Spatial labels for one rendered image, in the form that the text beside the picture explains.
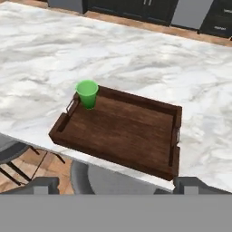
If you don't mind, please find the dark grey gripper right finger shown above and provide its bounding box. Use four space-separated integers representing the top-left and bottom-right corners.
154 176 231 195

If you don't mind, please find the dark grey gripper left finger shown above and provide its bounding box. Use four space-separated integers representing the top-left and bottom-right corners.
2 177 60 195

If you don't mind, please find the dark brown wooden tray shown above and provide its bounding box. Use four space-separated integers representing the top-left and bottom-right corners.
48 85 183 182

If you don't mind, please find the green plastic cup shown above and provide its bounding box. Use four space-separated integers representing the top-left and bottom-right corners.
74 79 100 111

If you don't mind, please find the grey stool with black legs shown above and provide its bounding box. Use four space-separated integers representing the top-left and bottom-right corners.
0 132 66 187

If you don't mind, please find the grey round stool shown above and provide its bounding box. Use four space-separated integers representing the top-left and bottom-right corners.
70 159 175 195

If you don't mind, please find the black drawer stack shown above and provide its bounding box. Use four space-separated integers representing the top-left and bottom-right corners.
198 0 232 39

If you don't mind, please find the grey dishwasher front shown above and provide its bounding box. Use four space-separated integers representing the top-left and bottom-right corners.
170 0 215 31

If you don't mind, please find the grey appliance panel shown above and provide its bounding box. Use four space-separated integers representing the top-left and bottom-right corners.
46 0 85 15

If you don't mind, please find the black cupboard run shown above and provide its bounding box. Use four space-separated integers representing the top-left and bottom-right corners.
82 0 179 27

